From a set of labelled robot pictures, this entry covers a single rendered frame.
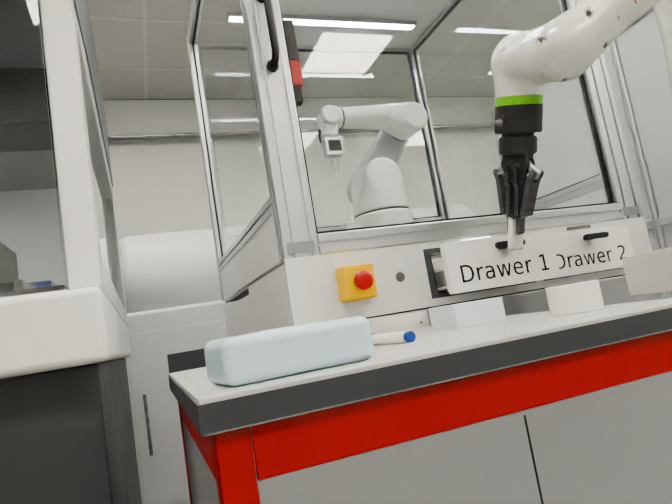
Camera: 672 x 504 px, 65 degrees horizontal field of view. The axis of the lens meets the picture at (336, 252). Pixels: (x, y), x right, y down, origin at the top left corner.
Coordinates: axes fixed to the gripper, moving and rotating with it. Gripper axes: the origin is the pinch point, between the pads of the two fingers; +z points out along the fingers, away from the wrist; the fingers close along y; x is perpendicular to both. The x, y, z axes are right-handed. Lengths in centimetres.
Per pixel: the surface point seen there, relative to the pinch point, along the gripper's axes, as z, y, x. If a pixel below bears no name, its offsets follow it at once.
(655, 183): 5, -97, 167
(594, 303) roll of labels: 2.4, 38.4, -19.2
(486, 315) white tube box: 8.0, 22.1, -24.1
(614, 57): -59, -124, 165
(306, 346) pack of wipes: -1, 45, -62
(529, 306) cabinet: 19.8, -7.5, 11.0
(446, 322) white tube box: 10.0, 17.0, -28.3
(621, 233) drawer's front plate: 5.7, -10.6, 43.3
